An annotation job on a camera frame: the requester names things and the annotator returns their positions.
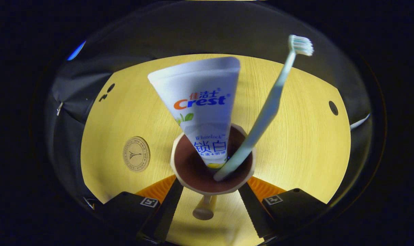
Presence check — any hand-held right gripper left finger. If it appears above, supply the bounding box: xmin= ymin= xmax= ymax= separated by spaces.
xmin=91 ymin=175 xmax=184 ymax=244

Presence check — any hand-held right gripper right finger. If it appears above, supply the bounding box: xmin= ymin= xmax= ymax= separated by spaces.
xmin=238 ymin=176 xmax=330 ymax=239

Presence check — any beige cup with handle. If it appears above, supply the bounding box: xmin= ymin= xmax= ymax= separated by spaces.
xmin=170 ymin=123 xmax=256 ymax=221

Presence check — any round cork coaster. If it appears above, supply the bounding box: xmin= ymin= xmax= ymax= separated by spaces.
xmin=122 ymin=136 xmax=151 ymax=173

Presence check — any pale blue toothbrush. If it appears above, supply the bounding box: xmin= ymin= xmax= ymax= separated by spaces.
xmin=213 ymin=35 xmax=314 ymax=182

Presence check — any white toothpaste tube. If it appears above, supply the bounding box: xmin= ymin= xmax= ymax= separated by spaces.
xmin=147 ymin=56 xmax=241 ymax=169

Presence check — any wooden desktop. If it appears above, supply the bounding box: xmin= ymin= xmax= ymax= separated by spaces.
xmin=81 ymin=54 xmax=352 ymax=246

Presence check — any black backdrop cloth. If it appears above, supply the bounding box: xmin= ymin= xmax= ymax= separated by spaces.
xmin=45 ymin=0 xmax=375 ymax=209

